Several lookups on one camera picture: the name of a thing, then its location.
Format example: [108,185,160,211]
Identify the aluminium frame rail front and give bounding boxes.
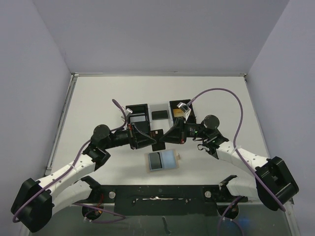
[28,183,295,207]

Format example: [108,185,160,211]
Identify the black card in tray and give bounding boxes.
[151,110,169,120]

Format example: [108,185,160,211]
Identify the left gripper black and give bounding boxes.
[103,122,157,149]

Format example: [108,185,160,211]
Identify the gold card in tray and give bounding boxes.
[173,108,184,118]

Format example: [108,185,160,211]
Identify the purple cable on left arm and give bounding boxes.
[12,98,131,224]

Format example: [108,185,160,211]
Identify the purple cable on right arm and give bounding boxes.
[186,88,287,212]

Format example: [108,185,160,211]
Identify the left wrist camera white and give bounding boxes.
[121,108,133,122]

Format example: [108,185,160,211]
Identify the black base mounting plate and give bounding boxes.
[71,184,248,217]

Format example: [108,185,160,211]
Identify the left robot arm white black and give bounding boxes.
[11,123,156,232]

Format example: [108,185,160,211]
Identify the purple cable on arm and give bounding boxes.
[12,98,131,224]
[186,88,287,212]

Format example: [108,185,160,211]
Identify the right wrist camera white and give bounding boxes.
[177,102,191,121]

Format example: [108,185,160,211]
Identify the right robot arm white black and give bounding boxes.
[160,115,299,211]

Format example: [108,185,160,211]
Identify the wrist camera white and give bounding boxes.
[177,102,191,121]
[121,108,133,122]

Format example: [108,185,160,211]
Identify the black white card tray organizer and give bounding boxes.
[126,99,189,133]

